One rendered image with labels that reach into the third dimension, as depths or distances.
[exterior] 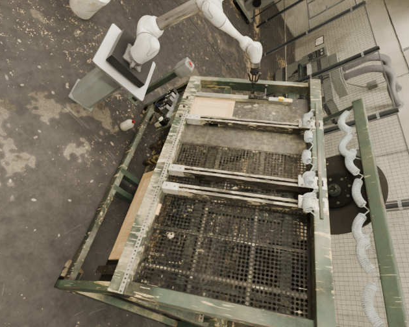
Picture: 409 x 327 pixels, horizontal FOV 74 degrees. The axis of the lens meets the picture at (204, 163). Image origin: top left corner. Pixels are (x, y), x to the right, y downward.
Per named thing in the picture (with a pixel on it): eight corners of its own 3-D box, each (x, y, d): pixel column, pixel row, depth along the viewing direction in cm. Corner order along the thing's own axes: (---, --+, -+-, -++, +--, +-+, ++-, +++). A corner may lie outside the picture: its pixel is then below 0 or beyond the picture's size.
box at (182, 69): (174, 64, 288) (187, 56, 278) (182, 72, 295) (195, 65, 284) (172, 71, 281) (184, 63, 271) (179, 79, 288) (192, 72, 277)
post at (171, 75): (132, 95, 333) (176, 68, 288) (136, 98, 336) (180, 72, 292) (130, 98, 329) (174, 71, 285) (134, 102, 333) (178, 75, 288)
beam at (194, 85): (191, 84, 305) (190, 75, 296) (202, 84, 302) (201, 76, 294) (112, 294, 177) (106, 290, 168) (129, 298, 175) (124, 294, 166)
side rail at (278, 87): (202, 84, 302) (201, 76, 293) (306, 91, 282) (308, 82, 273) (200, 87, 299) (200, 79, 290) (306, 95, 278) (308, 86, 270)
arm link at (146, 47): (129, 58, 219) (147, 44, 207) (130, 39, 225) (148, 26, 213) (145, 68, 231) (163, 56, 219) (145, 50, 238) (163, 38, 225)
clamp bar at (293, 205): (166, 183, 218) (160, 166, 199) (322, 205, 196) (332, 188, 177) (162, 194, 213) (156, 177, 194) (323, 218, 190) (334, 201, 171)
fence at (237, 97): (197, 95, 283) (196, 91, 280) (291, 102, 265) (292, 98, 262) (195, 98, 280) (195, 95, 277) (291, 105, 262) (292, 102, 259)
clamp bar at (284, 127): (189, 117, 263) (185, 98, 244) (319, 129, 241) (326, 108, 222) (186, 125, 257) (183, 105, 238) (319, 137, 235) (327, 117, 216)
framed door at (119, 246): (145, 174, 286) (143, 173, 285) (182, 162, 253) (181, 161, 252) (110, 260, 234) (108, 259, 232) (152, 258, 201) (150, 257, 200)
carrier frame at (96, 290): (145, 104, 345) (193, 76, 296) (210, 165, 422) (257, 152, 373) (53, 287, 218) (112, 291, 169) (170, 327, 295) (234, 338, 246)
